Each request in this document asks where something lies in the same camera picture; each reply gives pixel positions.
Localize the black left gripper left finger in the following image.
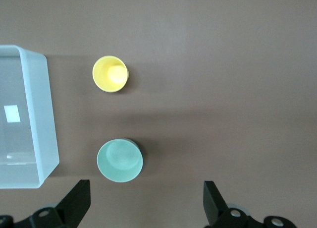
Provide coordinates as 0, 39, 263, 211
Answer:
0, 179, 91, 228

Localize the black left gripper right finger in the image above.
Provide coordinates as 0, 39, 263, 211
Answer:
203, 180, 296, 228

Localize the green plastic bowl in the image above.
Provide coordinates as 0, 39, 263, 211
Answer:
97, 138, 144, 183

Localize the yellow plastic cup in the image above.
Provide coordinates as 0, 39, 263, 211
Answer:
92, 55, 130, 93

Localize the translucent white plastic bin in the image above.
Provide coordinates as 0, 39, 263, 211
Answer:
0, 45, 60, 189

